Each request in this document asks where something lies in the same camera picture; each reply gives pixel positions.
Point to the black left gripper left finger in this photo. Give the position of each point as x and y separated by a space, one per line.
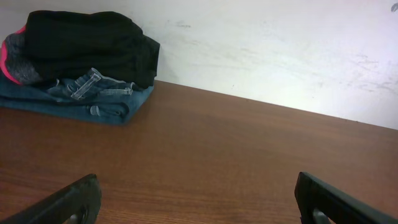
82 199

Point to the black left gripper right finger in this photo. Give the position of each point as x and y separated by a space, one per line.
320 202

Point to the folded blue jeans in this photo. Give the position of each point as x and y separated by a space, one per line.
92 97

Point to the grey garment with pink trim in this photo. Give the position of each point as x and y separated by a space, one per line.
15 65

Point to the folded black garment on pile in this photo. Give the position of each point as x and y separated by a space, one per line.
64 44

